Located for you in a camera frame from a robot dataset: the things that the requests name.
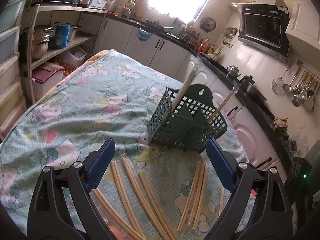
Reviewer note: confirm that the pink storage box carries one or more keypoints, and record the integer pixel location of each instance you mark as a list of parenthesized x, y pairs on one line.
[(45, 78)]

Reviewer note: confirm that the wooden chopstick left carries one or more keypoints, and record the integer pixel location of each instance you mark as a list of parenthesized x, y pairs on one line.
[(125, 200)]

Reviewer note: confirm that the chopstick in basket left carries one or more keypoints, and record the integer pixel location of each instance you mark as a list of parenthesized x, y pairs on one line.
[(184, 88)]

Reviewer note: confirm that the wooden chopstick pair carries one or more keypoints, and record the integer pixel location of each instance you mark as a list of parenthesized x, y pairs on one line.
[(150, 205)]

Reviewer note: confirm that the metal kettle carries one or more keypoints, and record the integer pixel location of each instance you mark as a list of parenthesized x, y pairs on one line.
[(233, 72)]

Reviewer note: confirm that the black range hood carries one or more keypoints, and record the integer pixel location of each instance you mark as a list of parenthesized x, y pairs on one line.
[(263, 25)]

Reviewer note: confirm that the cartoon print tablecloth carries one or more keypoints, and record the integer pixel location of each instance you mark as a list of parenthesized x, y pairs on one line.
[(110, 96)]

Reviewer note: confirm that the black pot on stove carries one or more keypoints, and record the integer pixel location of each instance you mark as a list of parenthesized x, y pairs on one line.
[(248, 85)]

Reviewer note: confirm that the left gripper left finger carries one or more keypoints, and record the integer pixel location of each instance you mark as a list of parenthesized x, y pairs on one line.
[(84, 178)]

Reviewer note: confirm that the wall fan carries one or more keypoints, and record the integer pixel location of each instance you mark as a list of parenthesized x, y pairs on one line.
[(208, 24)]

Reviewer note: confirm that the wooden chopstick bundle right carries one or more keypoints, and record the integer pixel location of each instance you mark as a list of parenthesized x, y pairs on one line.
[(193, 205)]

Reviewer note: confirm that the chopstick in basket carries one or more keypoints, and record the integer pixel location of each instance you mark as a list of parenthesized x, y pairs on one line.
[(184, 88), (220, 107)]

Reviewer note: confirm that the hanging ladles and utensils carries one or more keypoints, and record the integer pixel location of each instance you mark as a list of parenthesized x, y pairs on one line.
[(303, 87)]

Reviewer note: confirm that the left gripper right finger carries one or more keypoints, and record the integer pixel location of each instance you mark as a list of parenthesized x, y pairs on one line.
[(238, 181)]

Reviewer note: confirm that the steel pot on shelf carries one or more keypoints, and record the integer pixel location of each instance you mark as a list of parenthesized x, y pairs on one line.
[(40, 41)]

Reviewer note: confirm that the blue canister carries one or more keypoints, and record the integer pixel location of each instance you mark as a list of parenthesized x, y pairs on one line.
[(61, 35)]

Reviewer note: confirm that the green plastic utensil basket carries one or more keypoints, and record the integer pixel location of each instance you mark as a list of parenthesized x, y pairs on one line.
[(187, 125)]

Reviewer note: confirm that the chopstick in basket right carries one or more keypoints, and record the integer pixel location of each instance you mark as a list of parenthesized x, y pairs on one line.
[(220, 107)]

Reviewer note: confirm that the plastic drawer unit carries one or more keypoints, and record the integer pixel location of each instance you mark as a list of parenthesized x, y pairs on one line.
[(12, 99)]

